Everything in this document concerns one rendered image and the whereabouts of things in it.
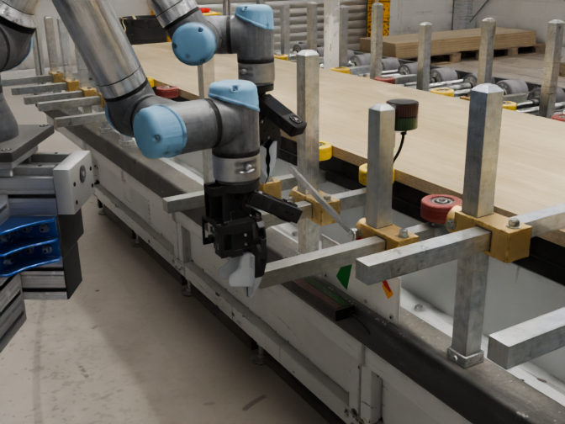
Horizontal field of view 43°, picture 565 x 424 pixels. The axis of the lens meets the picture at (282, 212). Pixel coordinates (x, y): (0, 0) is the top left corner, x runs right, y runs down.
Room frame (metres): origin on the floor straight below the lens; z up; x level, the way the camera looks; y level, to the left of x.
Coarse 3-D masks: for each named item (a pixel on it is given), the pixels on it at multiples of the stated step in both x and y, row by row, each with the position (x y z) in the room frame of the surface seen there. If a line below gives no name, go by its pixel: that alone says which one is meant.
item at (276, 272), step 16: (432, 224) 1.29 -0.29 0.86; (368, 240) 1.22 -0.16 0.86; (304, 256) 1.16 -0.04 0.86; (320, 256) 1.15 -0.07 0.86; (336, 256) 1.17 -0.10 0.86; (352, 256) 1.18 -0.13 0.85; (272, 272) 1.10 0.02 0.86; (288, 272) 1.12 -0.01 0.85; (304, 272) 1.13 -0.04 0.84; (320, 272) 1.15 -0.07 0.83
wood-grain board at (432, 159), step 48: (144, 48) 3.85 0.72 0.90; (192, 96) 2.53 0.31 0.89; (288, 96) 2.44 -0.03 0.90; (336, 96) 2.42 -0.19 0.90; (384, 96) 2.41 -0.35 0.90; (432, 96) 2.40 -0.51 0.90; (336, 144) 1.78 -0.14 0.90; (432, 144) 1.76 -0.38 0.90; (528, 144) 1.75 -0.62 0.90; (432, 192) 1.44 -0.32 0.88; (528, 192) 1.37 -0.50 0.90
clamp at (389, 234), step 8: (360, 224) 1.29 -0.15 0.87; (392, 224) 1.28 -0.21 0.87; (368, 232) 1.27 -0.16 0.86; (376, 232) 1.25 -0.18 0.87; (384, 232) 1.24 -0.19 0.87; (392, 232) 1.24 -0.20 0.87; (408, 232) 1.23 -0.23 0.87; (384, 240) 1.22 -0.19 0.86; (392, 240) 1.20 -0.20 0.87; (400, 240) 1.20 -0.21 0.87; (408, 240) 1.20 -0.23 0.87; (416, 240) 1.21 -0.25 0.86; (392, 248) 1.20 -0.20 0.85
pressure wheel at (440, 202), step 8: (424, 200) 1.31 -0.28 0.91; (432, 200) 1.31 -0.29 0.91; (440, 200) 1.30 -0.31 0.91; (448, 200) 1.32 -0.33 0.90; (456, 200) 1.31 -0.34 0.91; (424, 208) 1.29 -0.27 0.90; (432, 208) 1.28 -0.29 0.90; (440, 208) 1.27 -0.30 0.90; (448, 208) 1.27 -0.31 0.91; (424, 216) 1.29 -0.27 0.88; (432, 216) 1.28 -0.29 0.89; (440, 216) 1.27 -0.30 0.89; (440, 224) 1.30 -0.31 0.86
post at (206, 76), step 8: (208, 64) 1.92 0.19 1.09; (200, 72) 1.93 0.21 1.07; (208, 72) 1.92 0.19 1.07; (200, 80) 1.93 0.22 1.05; (208, 80) 1.92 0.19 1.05; (200, 88) 1.93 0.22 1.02; (208, 88) 1.92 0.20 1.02; (200, 96) 1.93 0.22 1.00; (208, 152) 1.91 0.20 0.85; (208, 160) 1.91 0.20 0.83; (208, 168) 1.91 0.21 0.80; (208, 176) 1.91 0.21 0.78
